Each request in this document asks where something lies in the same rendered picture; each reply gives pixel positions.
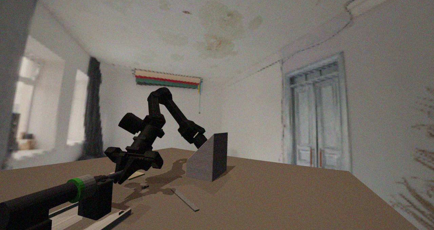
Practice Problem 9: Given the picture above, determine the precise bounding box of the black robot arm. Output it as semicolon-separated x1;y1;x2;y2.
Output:
118;87;207;149

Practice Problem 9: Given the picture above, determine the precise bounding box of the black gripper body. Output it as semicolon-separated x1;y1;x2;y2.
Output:
104;134;163;169

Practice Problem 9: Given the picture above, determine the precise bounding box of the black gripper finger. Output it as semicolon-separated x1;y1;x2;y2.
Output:
113;155;127;184
118;157;146;185

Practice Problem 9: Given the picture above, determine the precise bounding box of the grey flat bar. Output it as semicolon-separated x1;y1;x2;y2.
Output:
171;188;199;212

